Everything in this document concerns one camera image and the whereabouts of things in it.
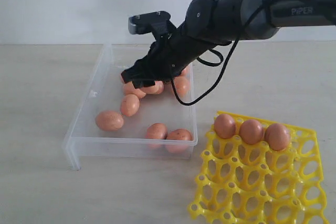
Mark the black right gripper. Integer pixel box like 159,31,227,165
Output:
121,24,216,89

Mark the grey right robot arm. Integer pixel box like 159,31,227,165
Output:
121,0,335,88

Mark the clear plastic container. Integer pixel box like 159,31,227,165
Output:
63,45,198,170

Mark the yellow plastic egg tray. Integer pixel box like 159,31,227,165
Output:
188,125,328,223

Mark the black cable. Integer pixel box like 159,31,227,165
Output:
167,0,276,106

